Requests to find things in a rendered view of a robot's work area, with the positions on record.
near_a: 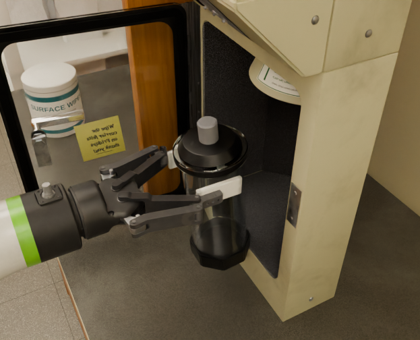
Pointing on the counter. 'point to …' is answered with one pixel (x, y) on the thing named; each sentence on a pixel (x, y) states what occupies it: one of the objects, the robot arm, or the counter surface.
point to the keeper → (294, 205)
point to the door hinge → (194, 41)
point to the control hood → (284, 29)
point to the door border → (83, 32)
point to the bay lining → (247, 105)
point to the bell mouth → (272, 83)
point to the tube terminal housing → (327, 145)
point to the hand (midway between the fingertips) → (210, 170)
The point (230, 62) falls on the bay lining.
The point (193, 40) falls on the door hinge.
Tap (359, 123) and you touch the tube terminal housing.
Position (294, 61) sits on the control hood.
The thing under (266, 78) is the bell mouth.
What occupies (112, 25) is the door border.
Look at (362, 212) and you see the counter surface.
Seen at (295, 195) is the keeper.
